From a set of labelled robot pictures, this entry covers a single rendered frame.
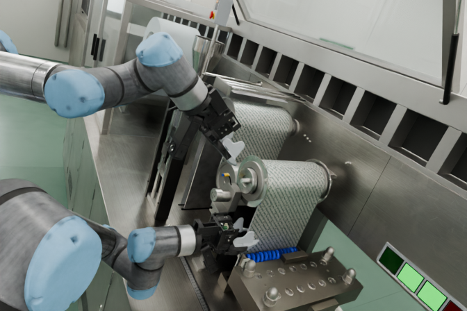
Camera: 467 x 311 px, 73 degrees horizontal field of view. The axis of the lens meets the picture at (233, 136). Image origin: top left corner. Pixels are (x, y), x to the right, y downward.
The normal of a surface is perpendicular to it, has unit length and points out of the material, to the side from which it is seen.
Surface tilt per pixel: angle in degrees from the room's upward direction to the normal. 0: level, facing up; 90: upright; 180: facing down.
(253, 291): 0
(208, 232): 90
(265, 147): 92
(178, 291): 0
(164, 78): 114
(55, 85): 90
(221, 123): 90
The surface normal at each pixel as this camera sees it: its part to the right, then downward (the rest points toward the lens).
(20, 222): 0.04, -0.69
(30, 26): 0.46, 0.45
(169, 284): 0.31, -0.89
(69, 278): 0.90, 0.32
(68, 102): -0.24, 0.27
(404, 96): -0.83, -0.08
